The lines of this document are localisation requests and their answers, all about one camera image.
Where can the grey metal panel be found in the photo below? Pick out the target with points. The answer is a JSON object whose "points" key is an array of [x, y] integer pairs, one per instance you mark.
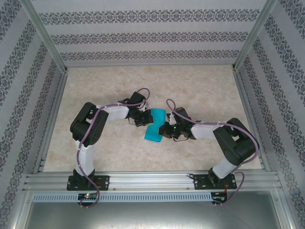
{"points": [[152, 217]]}

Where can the small circuit board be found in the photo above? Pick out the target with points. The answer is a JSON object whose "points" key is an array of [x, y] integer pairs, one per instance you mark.
{"points": [[87, 196], [219, 197]]}

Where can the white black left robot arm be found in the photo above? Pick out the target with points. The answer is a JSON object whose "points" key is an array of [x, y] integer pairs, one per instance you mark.
{"points": [[85, 124]]}

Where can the aluminium table edge rail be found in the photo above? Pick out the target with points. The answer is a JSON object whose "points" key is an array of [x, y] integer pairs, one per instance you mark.
{"points": [[52, 124], [251, 119]]}

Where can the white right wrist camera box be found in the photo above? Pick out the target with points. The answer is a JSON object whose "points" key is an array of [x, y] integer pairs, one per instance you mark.
{"points": [[171, 118]]}

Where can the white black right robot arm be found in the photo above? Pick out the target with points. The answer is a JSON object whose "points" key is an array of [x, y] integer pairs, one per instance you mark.
{"points": [[238, 143]]}

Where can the long aluminium mounting rail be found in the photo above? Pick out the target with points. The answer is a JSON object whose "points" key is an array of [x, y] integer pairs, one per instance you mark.
{"points": [[147, 181]]}

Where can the aluminium frame post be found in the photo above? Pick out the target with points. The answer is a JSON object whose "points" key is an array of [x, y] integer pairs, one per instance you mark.
{"points": [[46, 35], [253, 35], [20, 212], [285, 212]]}

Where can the blue square paper sheet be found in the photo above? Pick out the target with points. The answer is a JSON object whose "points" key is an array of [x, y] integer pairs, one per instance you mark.
{"points": [[155, 133]]}

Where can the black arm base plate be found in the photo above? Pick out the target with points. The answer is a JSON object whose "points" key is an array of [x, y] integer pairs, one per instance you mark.
{"points": [[103, 182], [199, 182]]}

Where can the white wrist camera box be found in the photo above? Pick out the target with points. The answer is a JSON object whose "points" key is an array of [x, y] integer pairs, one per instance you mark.
{"points": [[146, 106], [171, 118]]}

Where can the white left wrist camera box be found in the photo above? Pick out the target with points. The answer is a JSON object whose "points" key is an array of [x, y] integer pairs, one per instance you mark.
{"points": [[146, 106]]}

